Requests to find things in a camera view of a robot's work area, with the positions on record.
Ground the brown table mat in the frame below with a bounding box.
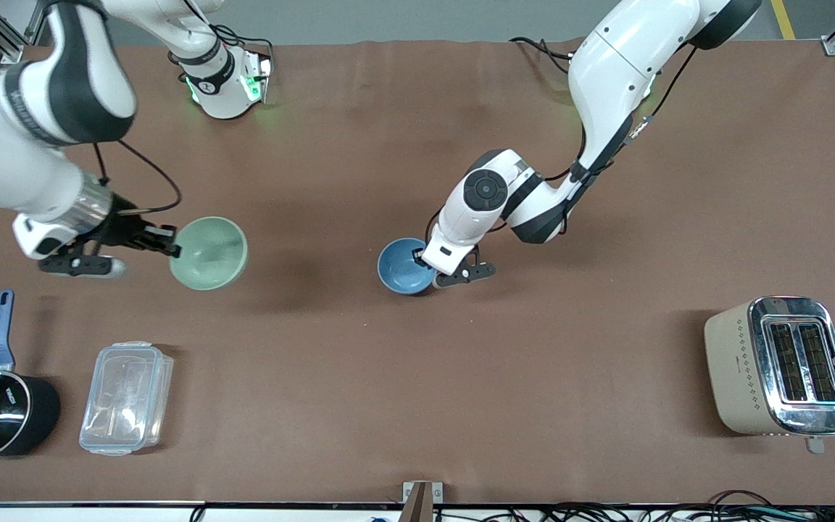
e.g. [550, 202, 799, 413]
[0, 40, 835, 505]

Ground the black base cable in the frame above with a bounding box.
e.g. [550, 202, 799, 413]
[510, 36, 579, 77]
[211, 24, 275, 60]

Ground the dark saucepan with blue handle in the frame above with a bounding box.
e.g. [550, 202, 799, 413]
[0, 290, 62, 463]

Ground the black right base cable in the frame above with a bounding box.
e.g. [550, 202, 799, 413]
[211, 24, 275, 60]

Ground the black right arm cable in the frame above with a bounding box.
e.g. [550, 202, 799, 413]
[91, 139, 183, 216]

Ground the green bowl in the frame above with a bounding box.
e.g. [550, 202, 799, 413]
[169, 216, 249, 292]

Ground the beige chrome toaster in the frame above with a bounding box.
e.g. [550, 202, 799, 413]
[704, 296, 835, 455]

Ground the clear plastic food container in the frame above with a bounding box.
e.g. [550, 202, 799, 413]
[79, 341, 174, 457]

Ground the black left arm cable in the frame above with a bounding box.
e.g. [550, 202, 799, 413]
[544, 43, 701, 182]

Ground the blue bowl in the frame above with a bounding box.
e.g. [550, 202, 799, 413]
[377, 238, 439, 296]

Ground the black looped floor cable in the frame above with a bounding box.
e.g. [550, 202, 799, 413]
[707, 490, 777, 512]

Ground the white table frame rail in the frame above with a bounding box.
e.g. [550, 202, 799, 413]
[0, 502, 835, 522]

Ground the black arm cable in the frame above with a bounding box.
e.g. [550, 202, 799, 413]
[544, 43, 701, 182]
[91, 139, 183, 216]

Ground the black left base cable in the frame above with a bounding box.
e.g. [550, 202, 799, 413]
[510, 36, 579, 77]

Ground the metal table edge bracket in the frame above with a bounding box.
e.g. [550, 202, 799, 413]
[402, 481, 444, 522]

